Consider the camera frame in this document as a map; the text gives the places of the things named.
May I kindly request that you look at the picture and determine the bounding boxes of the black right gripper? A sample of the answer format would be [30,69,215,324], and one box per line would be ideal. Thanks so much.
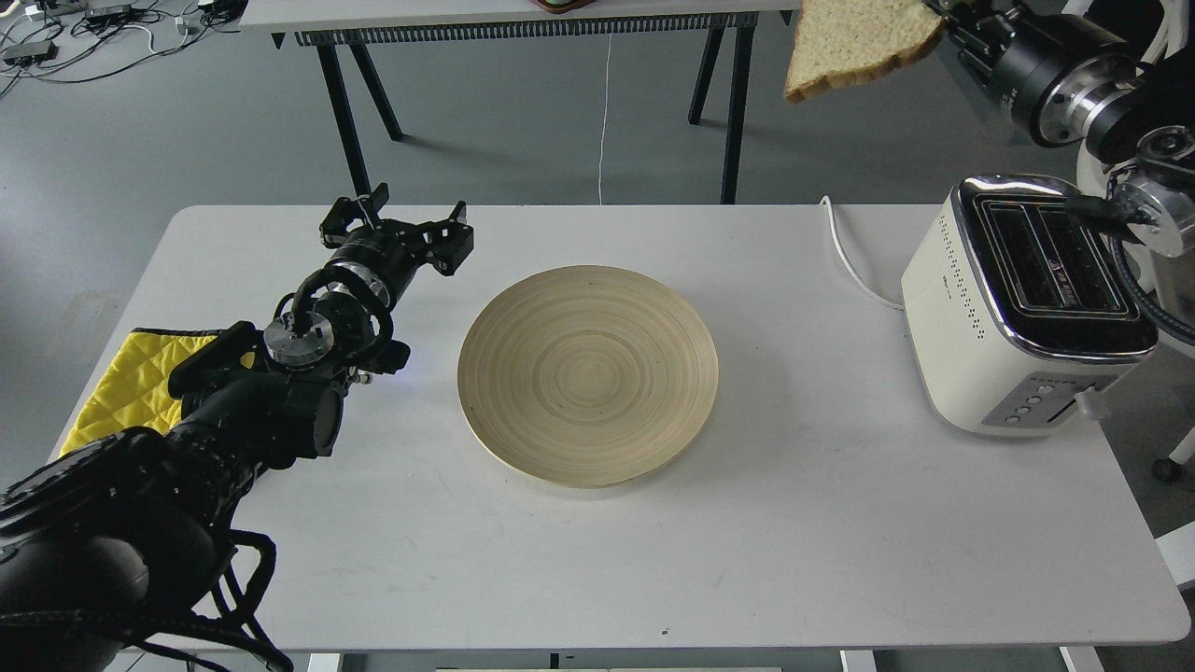
[943,1,1138,147]

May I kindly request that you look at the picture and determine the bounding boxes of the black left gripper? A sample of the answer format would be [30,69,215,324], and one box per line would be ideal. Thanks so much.
[319,183,474,305]

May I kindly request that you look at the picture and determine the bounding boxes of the slice of bread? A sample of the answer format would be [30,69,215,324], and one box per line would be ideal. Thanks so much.
[784,1,945,104]

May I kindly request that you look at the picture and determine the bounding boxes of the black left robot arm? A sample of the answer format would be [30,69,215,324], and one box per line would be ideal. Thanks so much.
[1,184,474,671]

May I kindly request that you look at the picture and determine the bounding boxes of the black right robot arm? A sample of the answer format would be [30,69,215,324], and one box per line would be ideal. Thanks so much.
[929,1,1194,346]

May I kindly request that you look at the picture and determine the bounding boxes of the cream chrome toaster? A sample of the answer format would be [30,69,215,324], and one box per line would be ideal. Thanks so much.
[901,175,1160,436]

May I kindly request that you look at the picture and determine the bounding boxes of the background table with black legs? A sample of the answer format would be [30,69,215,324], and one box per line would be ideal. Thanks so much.
[238,1,797,204]

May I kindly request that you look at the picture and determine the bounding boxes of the round wooden plate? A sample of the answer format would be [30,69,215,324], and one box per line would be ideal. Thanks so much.
[456,265,721,488]

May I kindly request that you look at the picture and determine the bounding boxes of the yellow quilted cloth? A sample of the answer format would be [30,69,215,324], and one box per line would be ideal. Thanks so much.
[55,328,223,459]

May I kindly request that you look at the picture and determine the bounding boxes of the white toaster power cable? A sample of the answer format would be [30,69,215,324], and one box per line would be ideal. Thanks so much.
[820,194,905,311]

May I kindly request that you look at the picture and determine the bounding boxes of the thin white hanging cable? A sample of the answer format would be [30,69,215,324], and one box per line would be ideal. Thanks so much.
[598,33,613,204]

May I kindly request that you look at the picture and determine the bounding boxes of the cables and power strips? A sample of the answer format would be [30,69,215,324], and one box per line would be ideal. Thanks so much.
[0,0,249,94]

